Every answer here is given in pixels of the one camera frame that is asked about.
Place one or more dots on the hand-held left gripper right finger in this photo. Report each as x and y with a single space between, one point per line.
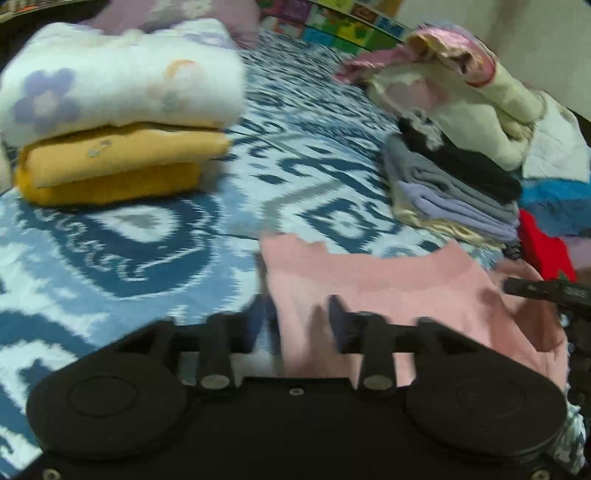
344 332

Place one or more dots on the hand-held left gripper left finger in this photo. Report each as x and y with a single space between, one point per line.
240 339

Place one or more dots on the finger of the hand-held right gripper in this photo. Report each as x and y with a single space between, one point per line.
545 288

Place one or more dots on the red and green garment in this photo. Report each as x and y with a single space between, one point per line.
545 249

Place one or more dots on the blue garment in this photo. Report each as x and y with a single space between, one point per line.
558 203

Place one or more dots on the pale yellow folded garment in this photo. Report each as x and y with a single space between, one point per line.
461 233

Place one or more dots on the blue white patterned bedsheet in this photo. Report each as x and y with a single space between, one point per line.
138 258

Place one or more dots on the lavender folded garment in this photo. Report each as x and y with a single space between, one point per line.
443 207

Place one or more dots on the black folded garment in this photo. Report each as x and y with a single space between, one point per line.
471 173

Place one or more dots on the white quilted garment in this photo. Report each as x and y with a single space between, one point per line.
558 147

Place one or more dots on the grey folded garment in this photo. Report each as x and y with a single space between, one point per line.
415 170

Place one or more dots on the cream and pink garment pile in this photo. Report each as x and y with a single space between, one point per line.
471 120

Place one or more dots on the light yellow folded garment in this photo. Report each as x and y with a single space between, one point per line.
129 152

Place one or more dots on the white floral folded garment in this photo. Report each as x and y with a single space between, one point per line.
115 83

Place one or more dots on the colourful alphabet mat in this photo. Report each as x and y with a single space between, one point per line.
332 27

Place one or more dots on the purple floral pillow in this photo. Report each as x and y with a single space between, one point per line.
231 14

